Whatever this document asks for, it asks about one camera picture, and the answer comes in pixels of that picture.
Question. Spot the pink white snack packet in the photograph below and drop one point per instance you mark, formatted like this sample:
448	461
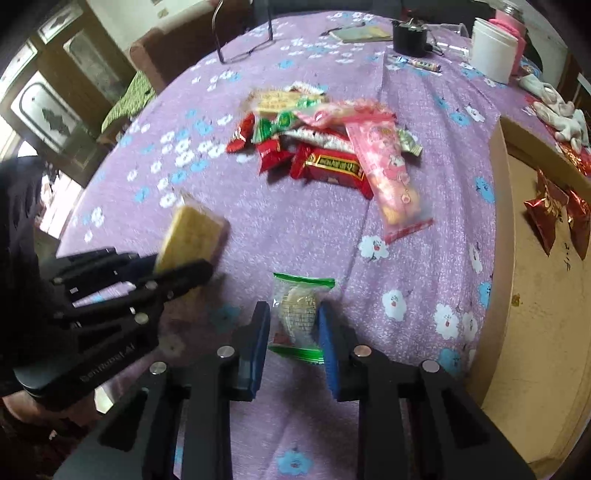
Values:
341	113

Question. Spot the person's left forearm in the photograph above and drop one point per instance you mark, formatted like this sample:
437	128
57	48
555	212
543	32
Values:
32	443

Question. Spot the green snack packet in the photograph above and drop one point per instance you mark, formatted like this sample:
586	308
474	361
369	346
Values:
272	127

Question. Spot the dark red foil snack bag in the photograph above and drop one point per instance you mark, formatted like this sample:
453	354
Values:
547	207
579	221

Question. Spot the black sofa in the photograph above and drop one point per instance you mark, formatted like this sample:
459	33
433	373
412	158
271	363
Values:
332	7

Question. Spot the green foil candy packet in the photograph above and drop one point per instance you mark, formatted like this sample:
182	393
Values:
411	143

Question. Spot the brown chair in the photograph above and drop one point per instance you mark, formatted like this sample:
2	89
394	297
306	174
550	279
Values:
184	50

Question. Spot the purple floral tablecloth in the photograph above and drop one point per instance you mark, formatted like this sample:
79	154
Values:
314	240

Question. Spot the small red candy packet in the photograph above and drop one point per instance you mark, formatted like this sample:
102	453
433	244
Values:
240	136

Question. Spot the yellow cracker packet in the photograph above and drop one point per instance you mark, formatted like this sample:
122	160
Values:
189	235
277	102

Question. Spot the large red snack packet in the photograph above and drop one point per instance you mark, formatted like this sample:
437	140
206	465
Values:
332	171

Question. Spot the shallow cardboard box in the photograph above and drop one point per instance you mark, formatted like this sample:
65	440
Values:
531	332

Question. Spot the white plastic jar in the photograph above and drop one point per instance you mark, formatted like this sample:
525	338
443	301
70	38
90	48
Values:
491	50

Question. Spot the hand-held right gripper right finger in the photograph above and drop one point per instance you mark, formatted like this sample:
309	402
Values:
328	353

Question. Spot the green patterned cushion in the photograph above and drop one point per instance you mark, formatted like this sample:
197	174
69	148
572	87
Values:
131	101

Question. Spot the small green booklet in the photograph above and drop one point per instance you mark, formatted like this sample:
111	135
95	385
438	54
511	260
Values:
362	33

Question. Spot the clear green-edged rice cake packet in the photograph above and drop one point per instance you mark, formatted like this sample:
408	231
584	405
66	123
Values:
298	307

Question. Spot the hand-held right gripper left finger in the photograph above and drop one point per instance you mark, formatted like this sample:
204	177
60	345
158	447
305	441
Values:
261	344

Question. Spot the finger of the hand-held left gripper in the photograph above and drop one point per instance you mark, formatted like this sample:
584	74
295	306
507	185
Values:
184	278
138	266

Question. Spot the long pink snack packet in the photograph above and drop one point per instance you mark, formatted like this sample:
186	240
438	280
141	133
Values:
392	184

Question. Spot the white red-print snack packet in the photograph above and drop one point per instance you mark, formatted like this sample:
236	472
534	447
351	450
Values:
318	137

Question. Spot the striped candy roll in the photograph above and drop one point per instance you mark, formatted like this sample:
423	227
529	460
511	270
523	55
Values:
415	62

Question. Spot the wooden glass-door cabinet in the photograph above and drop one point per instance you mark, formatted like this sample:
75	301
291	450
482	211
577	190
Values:
51	69

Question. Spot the pink knit-sleeved bottle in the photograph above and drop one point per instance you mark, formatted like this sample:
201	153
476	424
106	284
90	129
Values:
515	23

